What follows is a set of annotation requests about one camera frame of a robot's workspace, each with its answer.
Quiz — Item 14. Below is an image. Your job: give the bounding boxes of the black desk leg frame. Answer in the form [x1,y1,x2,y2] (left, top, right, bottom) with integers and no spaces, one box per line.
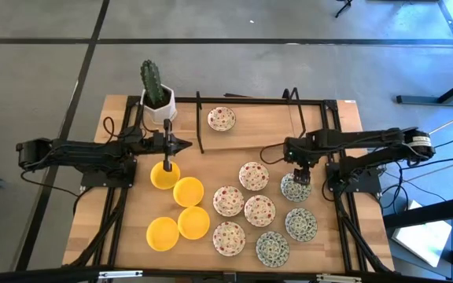
[396,0,453,108]

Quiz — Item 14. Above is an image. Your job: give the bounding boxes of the white board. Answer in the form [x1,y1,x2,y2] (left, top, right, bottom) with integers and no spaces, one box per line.
[391,199,453,269]

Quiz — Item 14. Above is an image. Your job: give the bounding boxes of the black tripod leg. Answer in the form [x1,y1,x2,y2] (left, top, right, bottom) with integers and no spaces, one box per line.
[334,0,354,19]

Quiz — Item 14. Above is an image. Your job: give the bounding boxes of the silver bracket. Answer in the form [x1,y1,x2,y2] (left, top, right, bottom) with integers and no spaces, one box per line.
[98,270,144,280]
[315,274,363,283]

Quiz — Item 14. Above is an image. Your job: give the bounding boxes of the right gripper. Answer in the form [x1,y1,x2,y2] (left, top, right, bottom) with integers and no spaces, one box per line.
[289,156,313,186]

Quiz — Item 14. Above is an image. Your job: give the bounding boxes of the white faceted plant pot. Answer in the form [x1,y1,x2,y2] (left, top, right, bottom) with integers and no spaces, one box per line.
[139,83,179,126]

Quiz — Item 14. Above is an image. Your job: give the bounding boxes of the green cactus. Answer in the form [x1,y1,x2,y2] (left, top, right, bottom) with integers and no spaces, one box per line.
[139,59,165,106]

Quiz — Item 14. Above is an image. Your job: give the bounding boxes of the blue-green patterned bowl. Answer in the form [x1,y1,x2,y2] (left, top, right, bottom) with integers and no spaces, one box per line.
[285,208,319,243]
[280,172,313,204]
[255,231,290,269]

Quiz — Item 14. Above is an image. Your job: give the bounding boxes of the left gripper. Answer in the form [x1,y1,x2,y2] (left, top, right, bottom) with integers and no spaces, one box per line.
[146,119,193,172]

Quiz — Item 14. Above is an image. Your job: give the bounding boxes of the yellow plastic bowl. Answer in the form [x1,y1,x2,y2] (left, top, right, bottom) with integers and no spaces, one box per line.
[172,176,205,208]
[145,216,180,252]
[177,206,212,241]
[149,160,182,191]

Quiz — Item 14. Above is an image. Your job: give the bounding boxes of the black floor cable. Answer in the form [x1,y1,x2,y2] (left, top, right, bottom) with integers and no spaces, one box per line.
[19,171,84,216]

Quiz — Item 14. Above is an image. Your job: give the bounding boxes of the red floral green-sided bowl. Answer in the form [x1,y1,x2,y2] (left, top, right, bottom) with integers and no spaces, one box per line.
[212,186,245,218]
[243,194,277,228]
[238,161,271,192]
[212,221,247,258]
[207,106,237,133]

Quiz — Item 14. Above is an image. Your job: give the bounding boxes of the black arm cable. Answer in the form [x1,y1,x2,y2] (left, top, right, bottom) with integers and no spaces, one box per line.
[260,141,293,166]
[102,116,127,140]

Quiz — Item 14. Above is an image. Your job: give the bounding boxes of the wooden shelf with black frame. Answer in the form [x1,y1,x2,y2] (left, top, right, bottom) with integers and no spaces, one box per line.
[195,86,308,155]

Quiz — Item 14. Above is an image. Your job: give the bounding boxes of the black aluminium rig frame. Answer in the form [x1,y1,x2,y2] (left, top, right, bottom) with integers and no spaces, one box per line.
[61,95,396,276]

